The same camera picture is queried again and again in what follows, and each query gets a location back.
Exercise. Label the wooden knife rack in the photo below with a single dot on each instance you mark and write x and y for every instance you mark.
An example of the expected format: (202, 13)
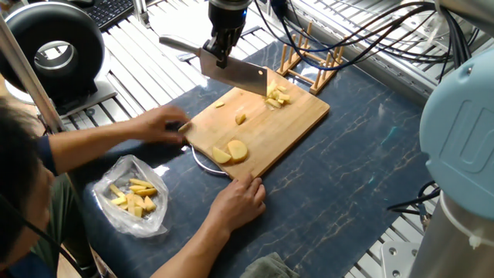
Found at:
(316, 68)

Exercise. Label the white sheet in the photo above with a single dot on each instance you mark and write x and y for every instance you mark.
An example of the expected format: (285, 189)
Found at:
(181, 27)

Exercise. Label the thin cut potato slice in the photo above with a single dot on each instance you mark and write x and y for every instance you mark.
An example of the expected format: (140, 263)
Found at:
(273, 103)
(279, 89)
(286, 99)
(270, 94)
(220, 104)

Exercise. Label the steel cleaver knife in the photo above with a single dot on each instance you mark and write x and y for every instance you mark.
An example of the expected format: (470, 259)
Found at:
(239, 76)

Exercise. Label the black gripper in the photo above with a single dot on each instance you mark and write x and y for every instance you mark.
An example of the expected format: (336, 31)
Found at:
(228, 27)

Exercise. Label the person's right hand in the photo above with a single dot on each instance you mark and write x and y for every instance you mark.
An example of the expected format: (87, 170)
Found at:
(239, 201)

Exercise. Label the person's right forearm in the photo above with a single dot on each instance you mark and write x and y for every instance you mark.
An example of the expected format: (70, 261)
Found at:
(181, 255)

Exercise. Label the plastic bag of potato sticks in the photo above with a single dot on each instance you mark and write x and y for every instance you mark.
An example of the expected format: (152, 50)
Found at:
(127, 197)

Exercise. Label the narrow potato wedge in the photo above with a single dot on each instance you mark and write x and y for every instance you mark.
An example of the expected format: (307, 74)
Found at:
(241, 118)

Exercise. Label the grey-green cloth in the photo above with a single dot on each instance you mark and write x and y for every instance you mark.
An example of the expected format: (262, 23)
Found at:
(266, 266)

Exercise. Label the wooden pole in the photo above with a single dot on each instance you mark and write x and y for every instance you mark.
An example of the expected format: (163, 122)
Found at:
(31, 81)

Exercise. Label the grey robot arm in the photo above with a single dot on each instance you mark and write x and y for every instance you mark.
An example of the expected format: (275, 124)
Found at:
(463, 154)

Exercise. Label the dark blue marble mat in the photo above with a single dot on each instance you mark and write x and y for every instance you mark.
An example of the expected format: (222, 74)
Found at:
(355, 177)

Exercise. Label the black keyboard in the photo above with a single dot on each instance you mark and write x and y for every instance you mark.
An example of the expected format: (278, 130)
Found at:
(108, 11)

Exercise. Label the bamboo cutting board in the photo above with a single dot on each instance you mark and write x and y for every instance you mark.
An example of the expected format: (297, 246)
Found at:
(297, 127)

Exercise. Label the person's left hand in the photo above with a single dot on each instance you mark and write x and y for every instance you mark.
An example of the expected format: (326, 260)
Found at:
(162, 125)

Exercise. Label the metal mounting plate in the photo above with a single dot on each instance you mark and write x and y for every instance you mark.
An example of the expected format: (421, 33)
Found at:
(401, 262)

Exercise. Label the olive trousers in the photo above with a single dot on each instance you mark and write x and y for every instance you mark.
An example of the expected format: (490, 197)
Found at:
(69, 220)

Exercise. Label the person's left forearm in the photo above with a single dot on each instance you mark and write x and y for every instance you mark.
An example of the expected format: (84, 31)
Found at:
(85, 147)

